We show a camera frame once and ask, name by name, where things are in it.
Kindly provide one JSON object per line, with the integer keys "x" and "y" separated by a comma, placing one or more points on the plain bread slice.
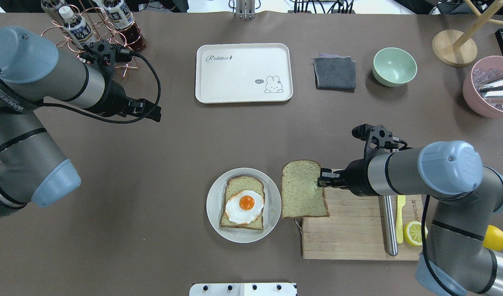
{"x": 301, "y": 196}

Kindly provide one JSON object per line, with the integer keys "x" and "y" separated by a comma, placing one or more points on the pink bowl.
{"x": 472, "y": 96}

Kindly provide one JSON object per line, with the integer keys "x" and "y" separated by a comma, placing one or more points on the wooden mug tree stand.
{"x": 456, "y": 48}

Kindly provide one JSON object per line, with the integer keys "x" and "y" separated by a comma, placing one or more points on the wooden cutting board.
{"x": 353, "y": 231}

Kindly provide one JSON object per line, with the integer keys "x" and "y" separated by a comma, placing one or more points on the mint green bowl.
{"x": 393, "y": 67}

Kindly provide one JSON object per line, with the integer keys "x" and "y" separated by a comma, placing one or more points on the dark drink bottle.
{"x": 123, "y": 20}
{"x": 77, "y": 27}
{"x": 51, "y": 8}

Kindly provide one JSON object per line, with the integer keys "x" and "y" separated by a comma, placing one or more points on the bread slice with egg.
{"x": 234, "y": 185}

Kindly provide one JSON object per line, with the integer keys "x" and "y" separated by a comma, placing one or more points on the grey folded cloth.
{"x": 334, "y": 72}

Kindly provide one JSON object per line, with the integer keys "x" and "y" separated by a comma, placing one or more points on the metal ice scoop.
{"x": 492, "y": 89}

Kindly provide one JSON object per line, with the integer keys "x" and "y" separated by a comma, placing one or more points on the half lemon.
{"x": 412, "y": 233}

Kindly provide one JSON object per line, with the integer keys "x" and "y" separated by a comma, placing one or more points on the fried egg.
{"x": 244, "y": 207}

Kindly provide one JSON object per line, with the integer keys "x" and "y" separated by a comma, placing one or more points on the steel muddler black tip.
{"x": 388, "y": 225}

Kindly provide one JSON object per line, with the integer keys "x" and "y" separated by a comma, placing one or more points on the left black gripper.
{"x": 114, "y": 98}

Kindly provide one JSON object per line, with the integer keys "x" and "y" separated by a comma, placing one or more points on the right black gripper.
{"x": 356, "y": 177}

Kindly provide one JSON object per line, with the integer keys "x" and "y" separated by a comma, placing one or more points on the clear ice cubes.
{"x": 485, "y": 76}

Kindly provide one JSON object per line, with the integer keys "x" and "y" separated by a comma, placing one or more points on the yellow plastic knife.
{"x": 400, "y": 203}

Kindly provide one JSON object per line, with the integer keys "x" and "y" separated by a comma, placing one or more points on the white plate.
{"x": 272, "y": 208}

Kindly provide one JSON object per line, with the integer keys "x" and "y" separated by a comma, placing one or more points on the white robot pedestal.
{"x": 244, "y": 289}

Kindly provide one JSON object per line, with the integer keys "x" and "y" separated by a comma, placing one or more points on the cream serving tray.
{"x": 242, "y": 73}

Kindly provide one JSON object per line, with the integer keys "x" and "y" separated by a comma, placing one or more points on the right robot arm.
{"x": 453, "y": 260}

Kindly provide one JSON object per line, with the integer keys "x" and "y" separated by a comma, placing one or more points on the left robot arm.
{"x": 32, "y": 166}

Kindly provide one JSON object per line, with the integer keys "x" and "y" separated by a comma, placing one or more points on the copper wire bottle rack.
{"x": 94, "y": 13}

